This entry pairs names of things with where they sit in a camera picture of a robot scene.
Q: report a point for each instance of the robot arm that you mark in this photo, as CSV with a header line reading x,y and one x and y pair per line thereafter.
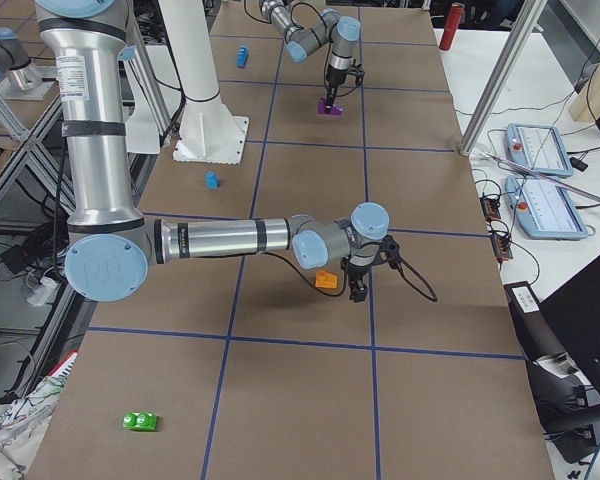
x,y
340,33
130,190

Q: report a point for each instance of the black laptop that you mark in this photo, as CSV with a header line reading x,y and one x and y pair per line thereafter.
x,y
570,413

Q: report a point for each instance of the purple trapezoid block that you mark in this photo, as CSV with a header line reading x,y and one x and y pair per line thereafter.
x,y
332,109

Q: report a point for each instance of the teach pendant far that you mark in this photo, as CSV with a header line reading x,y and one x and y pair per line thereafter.
x,y
539,148

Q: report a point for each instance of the orange trapezoid block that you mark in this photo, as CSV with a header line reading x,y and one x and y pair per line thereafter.
x,y
326,280

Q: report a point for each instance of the red cylinder bottle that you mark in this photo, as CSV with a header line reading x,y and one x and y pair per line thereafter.
x,y
453,19

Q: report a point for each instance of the aluminium frame post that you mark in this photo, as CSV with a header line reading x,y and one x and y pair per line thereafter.
x,y
518,36

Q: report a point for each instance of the teach pendant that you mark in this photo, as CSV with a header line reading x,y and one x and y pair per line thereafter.
x,y
543,210
539,148

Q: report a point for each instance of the blue block far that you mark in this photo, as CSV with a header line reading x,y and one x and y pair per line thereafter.
x,y
242,56

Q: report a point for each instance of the teach pendant near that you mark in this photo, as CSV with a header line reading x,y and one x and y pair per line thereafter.
x,y
543,210

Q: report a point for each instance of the green double block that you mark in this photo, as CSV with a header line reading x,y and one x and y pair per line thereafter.
x,y
140,421

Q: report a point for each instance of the grabber reach tool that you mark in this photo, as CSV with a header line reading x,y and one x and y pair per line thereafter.
x,y
527,172

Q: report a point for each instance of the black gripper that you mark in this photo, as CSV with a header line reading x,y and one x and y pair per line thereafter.
x,y
334,78
356,270

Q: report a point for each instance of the brown paper mat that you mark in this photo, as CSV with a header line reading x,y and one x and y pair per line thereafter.
x,y
306,289

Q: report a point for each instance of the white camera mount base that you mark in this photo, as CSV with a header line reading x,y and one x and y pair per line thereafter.
x,y
208,131

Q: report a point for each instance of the blue block near base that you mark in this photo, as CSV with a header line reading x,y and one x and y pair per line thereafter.
x,y
212,180

